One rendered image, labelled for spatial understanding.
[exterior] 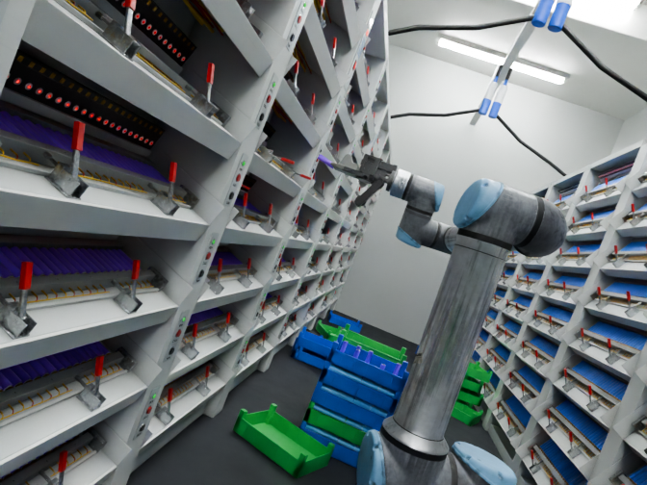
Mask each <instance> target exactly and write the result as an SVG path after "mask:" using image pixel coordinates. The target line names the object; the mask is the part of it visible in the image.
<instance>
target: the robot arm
mask: <svg viewBox="0 0 647 485"><path fill-rule="evenodd" d="M382 161H383V160H382V159H381V160H380V158H377V157H374V156H371V155H369V154H366V153H365V155H364V158H363V159H362V161H361V164H360V165H361V166H360V168H359V167H358V165H357V164H355V163H354V162H353V158H352V157H351V155H350V154H346V155H345V157H344V158H343V159H342V161H341V162H340V164H339V165H338V164H335V163H330V164H331V165H332V166H333V167H334V169H335V170H338V171H340V172H342V173H345V174H346V175H348V176H351V177H353V178H356V179H358V180H360V181H362V182H365V183H368V184H371V186H370V187H369V188H368V189H367V190H365V191H364V192H363V193H362V194H361V195H358V196H357V197H356V198H355V200H354V203H355V205H356V206H357V207H358V208H359V207H361V206H364V205H365V204H366V202H367V201H368V200H369V199H370V198H371V197H372V196H373V195H374V194H375V193H376V192H378V191H379V190H380V189H381V188H382V187H383V186H384V184H387V186H386V191H389V192H390V195H392V196H395V197H397V198H399V199H402V200H404V201H407V205H406V207H405V210H404V213H403V215H402V218H401V222H400V225H399V226H398V230H397V233H396V237H397V238H398V239H399V240H400V241H402V242H403V243H406V244H408V245H411V246H413V247H416V248H420V247H421V245H423V246H426V247H429V248H432V249H435V250H438V251H441V252H444V253H447V254H450V255H451V257H450V260H449V262H448V265H447V268H446V271H445V274H444V276H443V279H442V282H441V285H440V288H439V291H438V294H437V296H436V298H435V301H434V304H433V307H432V310H431V313H430V315H429V318H428V321H427V326H426V329H425V332H424V334H423V337H422V339H421V342H420V345H419V348H418V351H417V354H416V356H415V359H414V362H413V365H412V368H411V371H410V373H409V375H408V378H407V381H406V384H405V387H404V390H403V393H402V395H401V400H400V403H399V406H398V409H397V412H396V414H395V415H394V416H391V417H388V418H386V419H384V421H383V423H382V426H381V427H380V430H379V431H376V430H375V429H373V430H369V431H368V432H367V433H366V434H365V436H364V438H363V440H362V443H361V446H360V451H359V454H358V460H357V471H356V482H357V485H516V483H517V479H516V475H515V473H514V472H513V470H512V469H511V468H510V467H509V466H508V465H506V464H505V463H504V462H503V461H501V460H500V459H498V458H497V457H495V456H494V455H492V454H490V453H489V452H487V451H485V450H483V449H481V448H479V447H475V446H473V445H471V444H468V443H464V442H455V443H454V444H453V445H452V450H451V452H449V446H448V444H447V442H446V440H445V438H444V434H445V431H446V428H447V425H448V423H449V420H450V417H451V414H452V411H453V408H454V405H455V402H456V399H457V396H458V394H459V391H460V388H461V385H462V382H463V380H464V377H465V374H466V371H467V369H468V367H469V364H470V361H471V358H472V355H473V352H474V350H475V347H476V344H477V341H478V338H479V334H480V331H481V328H482V326H483V324H484V321H485V318H486V315H487V312H488V310H489V307H490V304H491V301H492V298H493V295H494V293H495V291H496V288H497V285H498V282H499V280H500V277H501V274H502V271H503V268H504V266H505V261H506V258H507V255H508V254H509V253H510V251H518V252H519V253H520V254H522V255H524V256H527V257H544V256H548V255H550V254H552V253H554V252H556V251H557V250H558V249H559V248H560V247H561V246H562V245H563V243H564V241H565V239H566V236H567V222H566V219H565V217H564V215H563V213H562V211H561V210H560V209H559V208H558V207H557V206H556V205H555V204H553V203H552V202H550V201H549V200H547V199H545V198H543V197H540V196H536V195H533V194H531V193H528V192H525V191H521V190H518V189H515V188H512V187H510V186H508V185H505V184H504V183H502V182H496V181H493V180H489V179H485V178H483V179H478V180H477V181H475V182H474V183H473V184H472V185H470V186H469V188H468V189H467V190H466V191H465V192H464V193H463V194H462V196H461V197H460V199H459V201H458V203H457V205H456V207H455V210H454V213H453V224H454V225H455V226H450V225H447V224H444V223H441V222H438V221H435V220H432V219H431V218H432V215H433V213H434V212H435V213H436V212H438V211H439V209H440V205H441V202H442V199H443V195H444V191H445V187H444V186H443V185H442V184H439V183H437V182H435V181H431V180H429V179H427V178H424V177H421V176H418V175H415V174H412V173H410V172H407V171H404V170H402V169H399V170H398V172H397V168H398V166H396V165H391V164H388V163H385V162H382ZM385 176H388V178H387V179H386V178H385ZM382 181H383V182H382Z"/></svg>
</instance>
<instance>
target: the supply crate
mask: <svg viewBox="0 0 647 485"><path fill-rule="evenodd" d="M343 338H344V335H342V334H339V336H338V339H337V341H336V342H335V341H334V342H333V345H332V347H331V349H330V351H329V354H328V356H327V359H326V362H328V363H330V364H333V365H335V366H337V367H340V368H342V369H344V370H348V371H350V372H352V373H355V374H357V375H359V376H362V377H364V378H366V379H369V380H371V381H373V382H375V383H377V384H379V385H381V386H384V387H386V388H388V389H391V390H393V391H395V392H397V393H400V394H401V393H402V391H403V388H404V386H405V383H406V381H407V378H408V375H409V372H407V371H406V368H407V365H408V362H406V361H403V362H402V365H401V367H400V370H399V372H398V375H394V374H393V372H394V369H395V367H396V364H395V363H393V362H391V361H388V360H386V359H384V358H381V357H379V356H376V355H374V354H373V356H372V358H371V361H370V363H369V364H368V363H366V362H365V360H366V358H367V355H368V353H369V352H368V351H366V350H363V349H360V353H359V356H358V358H354V357H353V354H354V352H355V350H356V346H354V345H350V344H348V345H347V347H346V350H345V352H341V351H340V350H341V347H342V345H343ZM381 364H385V365H386V367H385V369H384V370H382V369H380V365H381Z"/></svg>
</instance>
